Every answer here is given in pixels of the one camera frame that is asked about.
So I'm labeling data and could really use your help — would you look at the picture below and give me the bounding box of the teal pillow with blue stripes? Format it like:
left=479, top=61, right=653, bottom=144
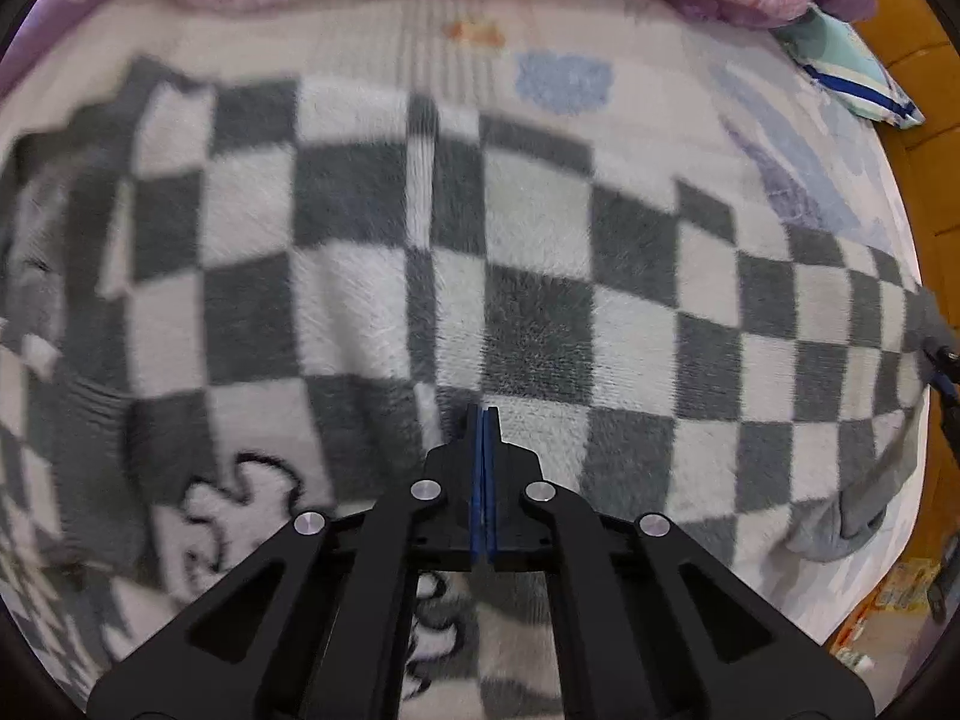
left=772, top=4, right=925, bottom=128

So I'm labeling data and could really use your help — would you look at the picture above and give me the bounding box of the colourful printed packet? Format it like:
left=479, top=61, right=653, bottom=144
left=829, top=556, right=942, bottom=665

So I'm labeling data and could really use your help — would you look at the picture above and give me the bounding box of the grey white checkered fleece sweater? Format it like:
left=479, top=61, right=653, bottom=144
left=0, top=52, right=947, bottom=720

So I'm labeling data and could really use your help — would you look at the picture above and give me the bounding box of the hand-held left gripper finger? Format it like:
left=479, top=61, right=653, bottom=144
left=86, top=403, right=485, bottom=720
left=484, top=406, right=875, bottom=720

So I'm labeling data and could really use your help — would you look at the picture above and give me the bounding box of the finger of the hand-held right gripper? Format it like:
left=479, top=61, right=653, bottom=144
left=921, top=336, right=960, bottom=466

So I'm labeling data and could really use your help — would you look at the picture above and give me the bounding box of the patterned white bed sheet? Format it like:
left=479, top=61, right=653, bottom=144
left=0, top=0, right=927, bottom=695

